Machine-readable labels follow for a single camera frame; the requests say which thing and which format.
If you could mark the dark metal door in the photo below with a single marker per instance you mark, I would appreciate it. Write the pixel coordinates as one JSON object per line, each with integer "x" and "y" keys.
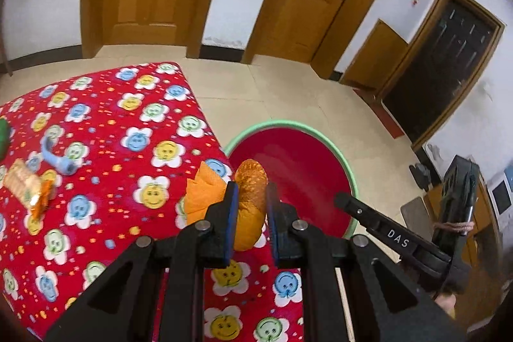
{"x": 445, "y": 69}

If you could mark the red basin with green rim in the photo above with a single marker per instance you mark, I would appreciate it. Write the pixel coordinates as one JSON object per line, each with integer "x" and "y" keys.
{"x": 304, "y": 165}

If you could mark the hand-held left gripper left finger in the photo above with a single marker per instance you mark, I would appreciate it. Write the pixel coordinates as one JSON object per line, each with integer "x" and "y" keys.
{"x": 231, "y": 224}

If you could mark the green plush toy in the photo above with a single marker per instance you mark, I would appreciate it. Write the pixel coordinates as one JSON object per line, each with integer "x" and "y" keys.
{"x": 4, "y": 137}

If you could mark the blue toy tube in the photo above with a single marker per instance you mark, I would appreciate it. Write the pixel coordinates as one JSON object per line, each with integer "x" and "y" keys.
{"x": 60, "y": 162}

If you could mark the red smiley flower tablecloth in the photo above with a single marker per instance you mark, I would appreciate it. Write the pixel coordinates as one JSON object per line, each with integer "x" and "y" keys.
{"x": 120, "y": 165}

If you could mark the grey chair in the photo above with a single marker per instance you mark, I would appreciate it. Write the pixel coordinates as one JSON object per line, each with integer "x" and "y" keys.
{"x": 417, "y": 217}

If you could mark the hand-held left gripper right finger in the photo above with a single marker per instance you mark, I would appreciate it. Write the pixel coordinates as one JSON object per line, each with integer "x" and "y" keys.
{"x": 272, "y": 224}

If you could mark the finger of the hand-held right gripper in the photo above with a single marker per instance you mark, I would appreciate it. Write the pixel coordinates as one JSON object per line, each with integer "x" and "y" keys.
{"x": 384, "y": 232}

